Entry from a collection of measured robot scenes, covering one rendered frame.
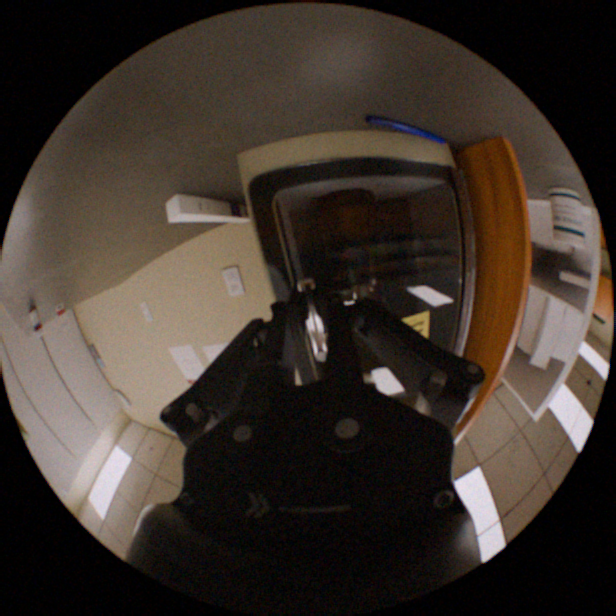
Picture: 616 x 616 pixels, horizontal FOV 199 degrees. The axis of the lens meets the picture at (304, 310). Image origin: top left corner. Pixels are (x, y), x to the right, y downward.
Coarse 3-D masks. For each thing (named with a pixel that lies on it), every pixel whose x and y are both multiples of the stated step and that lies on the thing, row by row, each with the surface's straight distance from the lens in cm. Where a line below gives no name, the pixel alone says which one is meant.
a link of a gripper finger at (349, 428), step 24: (336, 312) 11; (336, 336) 9; (336, 360) 6; (336, 384) 6; (360, 384) 5; (336, 408) 5; (360, 408) 5; (336, 432) 4; (360, 432) 4; (336, 456) 4; (360, 456) 5
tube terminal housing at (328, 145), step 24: (288, 144) 26; (312, 144) 25; (336, 144) 26; (360, 144) 26; (384, 144) 28; (408, 144) 30; (432, 144) 33; (240, 168) 26; (264, 168) 24; (264, 264) 23
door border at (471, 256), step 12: (456, 180) 32; (468, 192) 33; (468, 216) 32; (468, 228) 32; (468, 240) 32; (468, 252) 32; (468, 264) 32; (468, 276) 32; (468, 288) 33; (468, 300) 34; (468, 312) 35; (468, 324) 36; (456, 348) 38
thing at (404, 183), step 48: (288, 192) 21; (336, 192) 22; (384, 192) 23; (432, 192) 27; (288, 240) 21; (336, 240) 21; (384, 240) 22; (432, 240) 26; (288, 288) 21; (336, 288) 21; (384, 288) 23; (432, 288) 27; (432, 336) 31; (384, 384) 33
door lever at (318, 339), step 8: (304, 280) 16; (312, 280) 16; (304, 288) 16; (312, 288) 16; (304, 296) 16; (312, 296) 16; (304, 304) 17; (312, 304) 16; (304, 312) 17; (312, 312) 17; (312, 320) 17; (320, 320) 17; (312, 328) 17; (320, 328) 18; (312, 336) 18; (320, 336) 18; (312, 344) 19; (320, 344) 18; (320, 352) 19; (320, 360) 19
